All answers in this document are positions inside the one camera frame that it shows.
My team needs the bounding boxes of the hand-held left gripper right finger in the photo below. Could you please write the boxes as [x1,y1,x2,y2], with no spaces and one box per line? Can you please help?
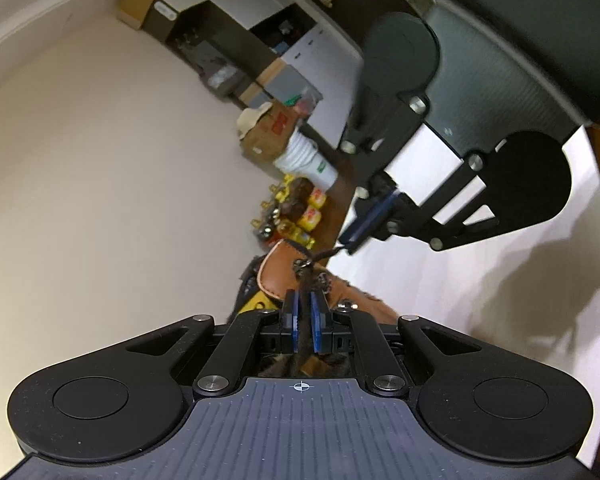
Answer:
[309,288,483,398]

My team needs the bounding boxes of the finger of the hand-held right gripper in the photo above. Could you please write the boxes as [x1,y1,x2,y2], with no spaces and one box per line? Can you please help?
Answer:
[346,154,502,254]
[339,94,429,242]

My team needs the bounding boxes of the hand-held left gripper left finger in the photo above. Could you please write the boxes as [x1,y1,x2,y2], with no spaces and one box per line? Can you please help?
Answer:
[120,288,302,397]

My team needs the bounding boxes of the dark brown shoelace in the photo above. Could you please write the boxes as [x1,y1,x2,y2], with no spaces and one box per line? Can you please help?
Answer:
[292,242,353,361]

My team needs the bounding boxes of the brown leather boot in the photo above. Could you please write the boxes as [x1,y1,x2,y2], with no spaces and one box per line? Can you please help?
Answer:
[227,237,401,378]

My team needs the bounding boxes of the group of cooking oil bottles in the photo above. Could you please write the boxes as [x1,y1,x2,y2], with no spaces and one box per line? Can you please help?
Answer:
[250,174,328,248]

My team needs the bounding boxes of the white plastic bucket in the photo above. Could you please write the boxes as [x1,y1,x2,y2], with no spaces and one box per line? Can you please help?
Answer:
[272,132,338,193]

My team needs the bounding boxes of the printed cardboard box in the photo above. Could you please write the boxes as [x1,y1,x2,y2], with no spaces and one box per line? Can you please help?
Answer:
[239,100,301,168]

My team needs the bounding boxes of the white cabinet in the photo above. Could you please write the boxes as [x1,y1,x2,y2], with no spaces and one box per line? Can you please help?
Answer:
[282,22,364,149]

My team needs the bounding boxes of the beige cloth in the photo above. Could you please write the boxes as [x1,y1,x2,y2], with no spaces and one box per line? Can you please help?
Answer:
[236,101,273,138]

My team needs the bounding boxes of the grey carton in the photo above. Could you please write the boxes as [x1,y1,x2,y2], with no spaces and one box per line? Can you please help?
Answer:
[240,57,326,111]

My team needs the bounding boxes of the black shelf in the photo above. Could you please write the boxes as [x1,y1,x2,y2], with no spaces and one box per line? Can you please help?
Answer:
[145,0,317,111]

